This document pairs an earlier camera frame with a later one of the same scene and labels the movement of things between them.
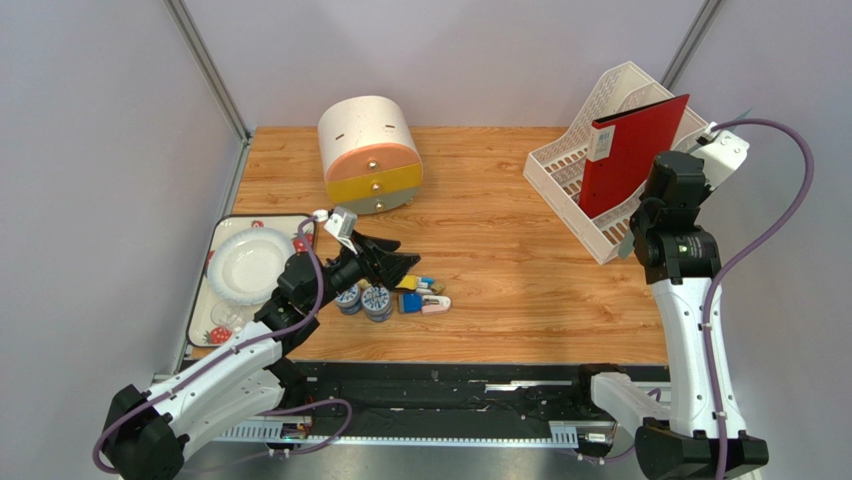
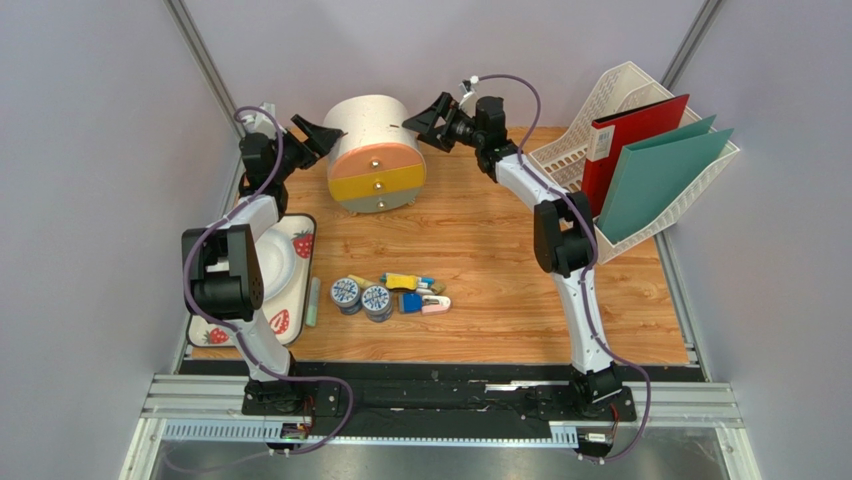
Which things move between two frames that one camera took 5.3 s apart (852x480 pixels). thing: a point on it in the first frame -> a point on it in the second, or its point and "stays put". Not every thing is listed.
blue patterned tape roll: (349, 300) stays put
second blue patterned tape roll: (377, 303) stays put
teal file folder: (627, 248) -> (649, 171)
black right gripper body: (629, 242) -> (446, 125)
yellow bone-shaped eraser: (409, 282) stays put
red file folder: (622, 150) stays put
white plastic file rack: (557, 167) stays put
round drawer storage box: (371, 157) stays put
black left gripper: (390, 266) -> (321, 141)
